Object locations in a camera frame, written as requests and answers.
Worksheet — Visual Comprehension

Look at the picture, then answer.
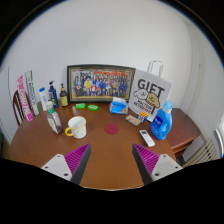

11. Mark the dark blue pump bottle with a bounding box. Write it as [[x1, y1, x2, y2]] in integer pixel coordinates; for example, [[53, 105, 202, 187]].
[[47, 80, 60, 109]]

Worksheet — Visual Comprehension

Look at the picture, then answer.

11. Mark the small patterned pouch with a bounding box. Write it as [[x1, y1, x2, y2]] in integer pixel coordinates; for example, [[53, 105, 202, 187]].
[[125, 114, 142, 127]]

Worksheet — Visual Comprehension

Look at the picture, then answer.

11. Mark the white bottle blue cap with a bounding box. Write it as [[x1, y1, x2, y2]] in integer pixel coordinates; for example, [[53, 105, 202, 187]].
[[38, 87, 50, 112]]

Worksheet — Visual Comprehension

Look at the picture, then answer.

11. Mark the small green packet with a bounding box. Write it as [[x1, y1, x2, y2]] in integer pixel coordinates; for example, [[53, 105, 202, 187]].
[[74, 102, 87, 110], [87, 104, 100, 112]]

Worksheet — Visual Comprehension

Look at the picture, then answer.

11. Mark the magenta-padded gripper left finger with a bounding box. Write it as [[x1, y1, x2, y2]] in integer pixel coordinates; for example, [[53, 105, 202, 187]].
[[40, 143, 92, 185]]

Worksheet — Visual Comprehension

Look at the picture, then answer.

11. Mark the dark wooden chair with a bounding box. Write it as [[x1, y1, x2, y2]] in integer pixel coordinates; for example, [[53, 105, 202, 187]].
[[12, 89, 26, 127]]

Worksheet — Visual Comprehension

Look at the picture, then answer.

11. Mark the flat round red coaster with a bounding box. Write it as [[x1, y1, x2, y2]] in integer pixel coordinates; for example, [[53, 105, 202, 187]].
[[104, 123, 120, 135]]

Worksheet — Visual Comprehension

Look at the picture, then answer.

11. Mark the white mug yellow rim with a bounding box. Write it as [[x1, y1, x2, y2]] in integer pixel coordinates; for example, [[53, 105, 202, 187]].
[[64, 115, 88, 139]]

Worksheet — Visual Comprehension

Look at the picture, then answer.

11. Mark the clear plastic bottle green label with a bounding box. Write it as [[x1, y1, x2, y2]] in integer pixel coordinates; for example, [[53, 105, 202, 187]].
[[45, 100, 64, 135]]

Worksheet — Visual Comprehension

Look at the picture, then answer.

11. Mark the pink and white tube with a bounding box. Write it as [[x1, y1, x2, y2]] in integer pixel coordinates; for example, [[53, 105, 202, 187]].
[[16, 74, 34, 123]]

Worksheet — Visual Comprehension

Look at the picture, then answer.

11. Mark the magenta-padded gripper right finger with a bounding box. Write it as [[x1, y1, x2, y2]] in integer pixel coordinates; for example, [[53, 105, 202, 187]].
[[132, 143, 184, 185]]

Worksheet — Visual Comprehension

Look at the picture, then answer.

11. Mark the white printed paper gift bag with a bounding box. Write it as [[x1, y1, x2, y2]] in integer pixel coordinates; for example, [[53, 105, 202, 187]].
[[128, 60, 173, 123]]

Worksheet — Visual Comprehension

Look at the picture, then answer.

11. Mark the white radiator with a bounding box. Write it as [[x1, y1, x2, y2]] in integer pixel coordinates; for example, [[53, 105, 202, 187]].
[[182, 138, 218, 168]]

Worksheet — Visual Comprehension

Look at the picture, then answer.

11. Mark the dark amber pump bottle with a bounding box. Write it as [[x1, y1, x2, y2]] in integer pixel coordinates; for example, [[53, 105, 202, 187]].
[[59, 83, 70, 108]]

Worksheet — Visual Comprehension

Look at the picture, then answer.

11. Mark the dark wooden side table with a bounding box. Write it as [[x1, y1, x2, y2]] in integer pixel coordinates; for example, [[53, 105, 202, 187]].
[[165, 107, 202, 158]]

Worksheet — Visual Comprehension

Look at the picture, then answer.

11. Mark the framed group picture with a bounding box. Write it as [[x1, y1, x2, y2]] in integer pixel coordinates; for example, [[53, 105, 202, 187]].
[[66, 64, 137, 103]]

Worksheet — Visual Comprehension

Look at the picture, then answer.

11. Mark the white remote control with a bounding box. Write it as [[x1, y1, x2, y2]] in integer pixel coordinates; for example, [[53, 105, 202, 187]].
[[138, 129, 156, 148]]

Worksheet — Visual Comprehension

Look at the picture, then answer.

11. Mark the blue tissue pack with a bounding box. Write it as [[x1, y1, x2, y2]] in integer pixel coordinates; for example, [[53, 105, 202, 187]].
[[109, 96, 130, 116]]

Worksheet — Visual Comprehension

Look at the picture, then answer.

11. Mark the colourful puzzle cube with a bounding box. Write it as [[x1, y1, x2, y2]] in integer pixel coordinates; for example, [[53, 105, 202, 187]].
[[137, 111, 150, 123]]

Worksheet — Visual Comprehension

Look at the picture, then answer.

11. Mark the blue detergent bottle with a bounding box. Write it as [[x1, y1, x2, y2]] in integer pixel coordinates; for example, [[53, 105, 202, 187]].
[[149, 100, 174, 141]]

